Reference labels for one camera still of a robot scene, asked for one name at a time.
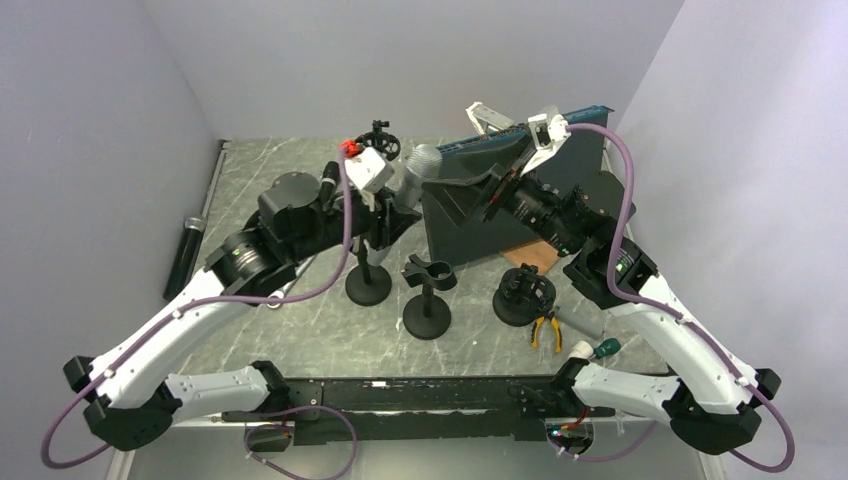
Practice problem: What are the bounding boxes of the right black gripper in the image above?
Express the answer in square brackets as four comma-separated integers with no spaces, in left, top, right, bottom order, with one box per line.
[423,130,585,256]

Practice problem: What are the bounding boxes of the grey microphone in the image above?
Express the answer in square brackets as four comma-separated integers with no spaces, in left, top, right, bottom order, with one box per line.
[367,144,443,266]

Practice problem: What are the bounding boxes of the black wireless microphone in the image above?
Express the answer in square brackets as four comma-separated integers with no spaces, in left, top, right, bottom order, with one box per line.
[319,161,340,207]

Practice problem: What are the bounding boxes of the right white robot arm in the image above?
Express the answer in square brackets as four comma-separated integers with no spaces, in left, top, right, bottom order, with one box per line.
[423,161,781,455]

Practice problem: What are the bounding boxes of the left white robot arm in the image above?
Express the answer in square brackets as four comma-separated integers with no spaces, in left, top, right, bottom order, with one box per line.
[64,169,421,451]

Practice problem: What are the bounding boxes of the left black mic stand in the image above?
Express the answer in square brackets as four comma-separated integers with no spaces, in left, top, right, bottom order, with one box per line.
[345,238,392,307]

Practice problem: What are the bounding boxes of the black mic stand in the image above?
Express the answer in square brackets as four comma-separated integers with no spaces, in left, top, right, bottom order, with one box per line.
[402,254,458,341]
[345,238,392,307]

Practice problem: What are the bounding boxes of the middle black mic stand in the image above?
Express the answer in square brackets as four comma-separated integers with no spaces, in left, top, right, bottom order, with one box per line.
[402,254,458,341]

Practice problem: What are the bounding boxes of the dark blue server chassis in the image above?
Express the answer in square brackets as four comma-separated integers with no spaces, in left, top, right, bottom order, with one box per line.
[422,132,605,266]

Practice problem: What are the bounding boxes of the silver ratchet wrench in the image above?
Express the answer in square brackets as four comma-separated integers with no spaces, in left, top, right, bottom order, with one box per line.
[265,256,316,310]

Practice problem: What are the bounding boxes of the brown cardboard piece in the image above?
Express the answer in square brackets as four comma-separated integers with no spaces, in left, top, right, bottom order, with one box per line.
[501,240,560,275]

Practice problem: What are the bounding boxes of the grey cylinder tube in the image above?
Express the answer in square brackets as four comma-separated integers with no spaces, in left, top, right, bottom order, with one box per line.
[557,309,605,340]

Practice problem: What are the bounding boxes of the white bracket behind chassis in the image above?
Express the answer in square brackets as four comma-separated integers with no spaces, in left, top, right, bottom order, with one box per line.
[465,101,515,135]

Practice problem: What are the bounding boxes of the back ring mic stand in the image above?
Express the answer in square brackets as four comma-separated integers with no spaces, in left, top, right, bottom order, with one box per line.
[355,119,401,162]

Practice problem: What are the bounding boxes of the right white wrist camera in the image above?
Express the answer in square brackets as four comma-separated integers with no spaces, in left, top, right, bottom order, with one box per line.
[514,105,571,177]

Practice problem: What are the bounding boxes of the shock mount mic stand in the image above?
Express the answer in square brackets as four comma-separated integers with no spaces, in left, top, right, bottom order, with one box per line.
[492,263,557,327]

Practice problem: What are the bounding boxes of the yellow handled pliers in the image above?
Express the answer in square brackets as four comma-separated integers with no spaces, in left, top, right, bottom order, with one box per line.
[531,311,565,354]

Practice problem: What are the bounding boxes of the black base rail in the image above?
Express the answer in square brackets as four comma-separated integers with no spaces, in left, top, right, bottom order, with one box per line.
[221,376,598,446]

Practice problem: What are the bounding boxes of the green handled screwdriver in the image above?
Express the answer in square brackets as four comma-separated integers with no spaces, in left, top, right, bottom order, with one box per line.
[568,338,621,360]

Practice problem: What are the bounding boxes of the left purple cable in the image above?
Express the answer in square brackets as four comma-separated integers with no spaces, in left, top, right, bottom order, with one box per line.
[39,146,359,480]

